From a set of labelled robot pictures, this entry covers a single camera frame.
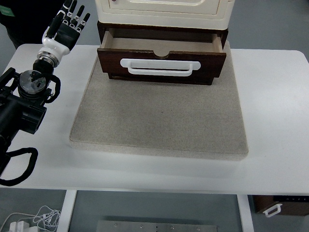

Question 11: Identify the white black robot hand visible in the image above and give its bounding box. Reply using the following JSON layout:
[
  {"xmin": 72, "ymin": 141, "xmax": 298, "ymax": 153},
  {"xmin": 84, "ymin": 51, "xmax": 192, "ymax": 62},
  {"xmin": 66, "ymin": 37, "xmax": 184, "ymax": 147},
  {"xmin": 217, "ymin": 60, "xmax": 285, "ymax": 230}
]
[{"xmin": 41, "ymin": 0, "xmax": 91, "ymax": 58}]

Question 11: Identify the dark brown wooden drawer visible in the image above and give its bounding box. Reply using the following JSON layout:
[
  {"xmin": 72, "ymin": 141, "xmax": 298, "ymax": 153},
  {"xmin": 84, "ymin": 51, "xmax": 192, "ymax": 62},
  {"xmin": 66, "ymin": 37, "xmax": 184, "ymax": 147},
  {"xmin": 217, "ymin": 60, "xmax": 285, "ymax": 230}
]
[{"xmin": 97, "ymin": 28, "xmax": 227, "ymax": 79}]

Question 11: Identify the long white drawer handle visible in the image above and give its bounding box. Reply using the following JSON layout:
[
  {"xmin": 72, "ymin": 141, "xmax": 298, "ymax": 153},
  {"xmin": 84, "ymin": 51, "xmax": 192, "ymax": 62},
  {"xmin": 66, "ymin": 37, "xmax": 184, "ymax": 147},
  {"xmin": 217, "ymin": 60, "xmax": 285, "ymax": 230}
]
[{"xmin": 120, "ymin": 58, "xmax": 201, "ymax": 77}]

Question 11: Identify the cream plastic cabinet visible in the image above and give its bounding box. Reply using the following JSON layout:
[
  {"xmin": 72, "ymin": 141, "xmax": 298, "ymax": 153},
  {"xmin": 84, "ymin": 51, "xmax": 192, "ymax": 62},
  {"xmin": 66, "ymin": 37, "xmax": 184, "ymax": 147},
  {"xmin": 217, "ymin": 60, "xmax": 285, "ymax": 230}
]
[{"xmin": 95, "ymin": 0, "xmax": 235, "ymax": 31}]

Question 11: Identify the dark brown wooden drawer case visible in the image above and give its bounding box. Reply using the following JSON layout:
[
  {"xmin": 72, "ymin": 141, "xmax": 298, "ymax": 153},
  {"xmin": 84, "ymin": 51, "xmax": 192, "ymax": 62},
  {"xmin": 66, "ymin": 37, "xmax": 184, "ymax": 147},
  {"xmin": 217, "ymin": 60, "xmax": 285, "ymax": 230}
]
[{"xmin": 97, "ymin": 20, "xmax": 229, "ymax": 87}]

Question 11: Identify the person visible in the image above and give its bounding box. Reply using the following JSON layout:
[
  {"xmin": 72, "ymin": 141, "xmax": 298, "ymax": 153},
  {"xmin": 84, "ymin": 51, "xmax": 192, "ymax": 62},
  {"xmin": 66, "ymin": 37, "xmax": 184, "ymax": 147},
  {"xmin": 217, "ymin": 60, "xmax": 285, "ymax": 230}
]
[{"xmin": 0, "ymin": 0, "xmax": 67, "ymax": 50}]

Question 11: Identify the beige grey mat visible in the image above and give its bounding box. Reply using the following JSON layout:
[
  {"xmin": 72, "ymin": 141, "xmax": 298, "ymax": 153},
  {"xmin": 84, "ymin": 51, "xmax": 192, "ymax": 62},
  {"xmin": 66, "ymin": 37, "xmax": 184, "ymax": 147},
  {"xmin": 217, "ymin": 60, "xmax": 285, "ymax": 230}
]
[{"xmin": 69, "ymin": 40, "xmax": 249, "ymax": 162}]

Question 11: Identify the white table leg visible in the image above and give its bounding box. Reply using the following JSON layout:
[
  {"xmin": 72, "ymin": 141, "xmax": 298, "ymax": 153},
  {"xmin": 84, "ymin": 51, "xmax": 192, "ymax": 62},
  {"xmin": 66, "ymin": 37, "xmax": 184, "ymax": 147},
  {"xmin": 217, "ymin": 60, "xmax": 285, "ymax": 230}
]
[
  {"xmin": 236, "ymin": 194, "xmax": 254, "ymax": 232},
  {"xmin": 57, "ymin": 190, "xmax": 78, "ymax": 232}
]

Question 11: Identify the white charger block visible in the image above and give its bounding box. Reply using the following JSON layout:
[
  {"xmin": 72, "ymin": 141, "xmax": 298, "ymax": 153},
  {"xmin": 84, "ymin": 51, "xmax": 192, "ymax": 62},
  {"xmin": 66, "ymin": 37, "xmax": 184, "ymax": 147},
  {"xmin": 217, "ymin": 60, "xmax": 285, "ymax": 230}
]
[{"xmin": 9, "ymin": 220, "xmax": 31, "ymax": 232}]

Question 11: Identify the grey metal plate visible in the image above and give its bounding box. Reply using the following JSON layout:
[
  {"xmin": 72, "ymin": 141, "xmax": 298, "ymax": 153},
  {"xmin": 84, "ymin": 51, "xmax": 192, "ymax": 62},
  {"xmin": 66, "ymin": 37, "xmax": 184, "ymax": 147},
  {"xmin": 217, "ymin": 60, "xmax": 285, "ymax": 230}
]
[{"xmin": 96, "ymin": 219, "xmax": 219, "ymax": 232}]

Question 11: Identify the black control panel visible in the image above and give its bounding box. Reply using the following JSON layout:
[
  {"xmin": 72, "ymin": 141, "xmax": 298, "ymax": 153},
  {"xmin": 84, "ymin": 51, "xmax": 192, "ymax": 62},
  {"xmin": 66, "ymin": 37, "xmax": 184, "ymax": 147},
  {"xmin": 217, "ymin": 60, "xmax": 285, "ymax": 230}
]
[{"xmin": 272, "ymin": 195, "xmax": 309, "ymax": 202}]

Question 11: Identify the brown wooden box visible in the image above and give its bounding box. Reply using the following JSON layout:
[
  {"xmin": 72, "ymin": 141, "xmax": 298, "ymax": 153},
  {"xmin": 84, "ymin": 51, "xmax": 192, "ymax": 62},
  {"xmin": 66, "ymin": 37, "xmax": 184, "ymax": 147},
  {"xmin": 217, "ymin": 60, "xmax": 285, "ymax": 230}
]
[{"xmin": 252, "ymin": 195, "xmax": 309, "ymax": 219}]

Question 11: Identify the thin white cable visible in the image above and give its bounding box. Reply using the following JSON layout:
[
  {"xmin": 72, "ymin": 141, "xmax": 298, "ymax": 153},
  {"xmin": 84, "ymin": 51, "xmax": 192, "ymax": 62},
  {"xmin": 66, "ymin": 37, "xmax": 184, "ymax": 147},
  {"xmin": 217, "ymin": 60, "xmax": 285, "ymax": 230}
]
[{"xmin": 0, "ymin": 205, "xmax": 62, "ymax": 231}]

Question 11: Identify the small white box handle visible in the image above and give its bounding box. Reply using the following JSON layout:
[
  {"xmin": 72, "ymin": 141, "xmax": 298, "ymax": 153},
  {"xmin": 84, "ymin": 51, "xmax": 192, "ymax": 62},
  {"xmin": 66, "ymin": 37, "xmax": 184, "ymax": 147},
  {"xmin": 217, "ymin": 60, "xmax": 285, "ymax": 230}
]
[{"xmin": 263, "ymin": 203, "xmax": 283, "ymax": 218}]

